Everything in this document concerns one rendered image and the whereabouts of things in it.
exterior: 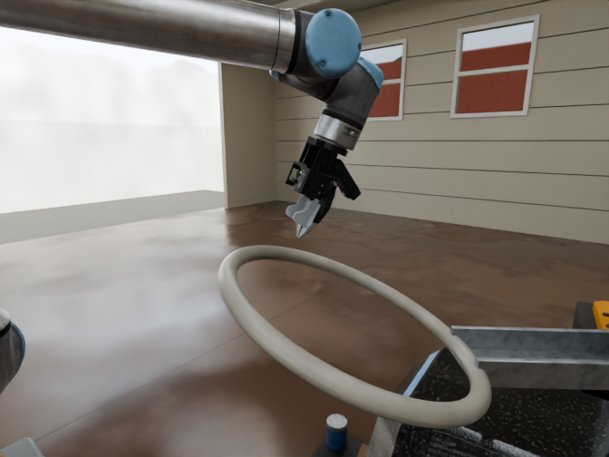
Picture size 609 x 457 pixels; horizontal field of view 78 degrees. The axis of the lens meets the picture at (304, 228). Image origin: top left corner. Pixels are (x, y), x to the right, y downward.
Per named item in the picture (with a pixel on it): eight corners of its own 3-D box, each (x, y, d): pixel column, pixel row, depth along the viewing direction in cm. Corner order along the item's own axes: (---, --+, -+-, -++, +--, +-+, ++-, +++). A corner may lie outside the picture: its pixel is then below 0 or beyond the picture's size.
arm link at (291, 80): (293, 14, 62) (355, 48, 67) (278, 31, 73) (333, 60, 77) (273, 69, 64) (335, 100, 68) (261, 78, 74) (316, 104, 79)
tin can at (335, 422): (323, 439, 189) (323, 417, 186) (339, 432, 193) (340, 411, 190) (333, 453, 180) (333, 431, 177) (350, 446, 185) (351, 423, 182)
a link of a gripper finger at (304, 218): (281, 232, 80) (297, 193, 78) (303, 238, 84) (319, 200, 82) (287, 238, 78) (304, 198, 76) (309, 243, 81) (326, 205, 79)
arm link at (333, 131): (344, 127, 83) (372, 135, 75) (336, 148, 84) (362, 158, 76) (314, 111, 78) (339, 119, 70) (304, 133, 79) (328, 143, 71)
